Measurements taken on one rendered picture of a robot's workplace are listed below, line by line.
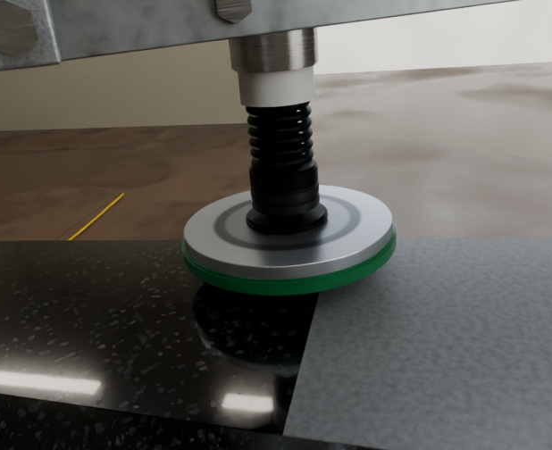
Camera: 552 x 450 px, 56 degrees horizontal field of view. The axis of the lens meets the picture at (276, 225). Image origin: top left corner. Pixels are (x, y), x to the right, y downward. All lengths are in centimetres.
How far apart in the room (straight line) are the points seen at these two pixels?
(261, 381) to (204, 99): 532
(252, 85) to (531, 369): 32
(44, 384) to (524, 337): 38
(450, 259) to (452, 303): 9
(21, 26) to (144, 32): 8
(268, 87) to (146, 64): 542
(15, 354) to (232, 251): 21
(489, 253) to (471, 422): 25
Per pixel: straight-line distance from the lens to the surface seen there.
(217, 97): 562
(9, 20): 38
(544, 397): 42
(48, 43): 39
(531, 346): 46
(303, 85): 47
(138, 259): 63
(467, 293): 52
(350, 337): 45
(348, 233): 49
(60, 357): 49
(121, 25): 41
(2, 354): 52
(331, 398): 39
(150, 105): 594
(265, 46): 46
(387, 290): 51
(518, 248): 61
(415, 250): 59
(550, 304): 52
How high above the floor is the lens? 113
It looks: 23 degrees down
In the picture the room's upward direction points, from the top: 5 degrees counter-clockwise
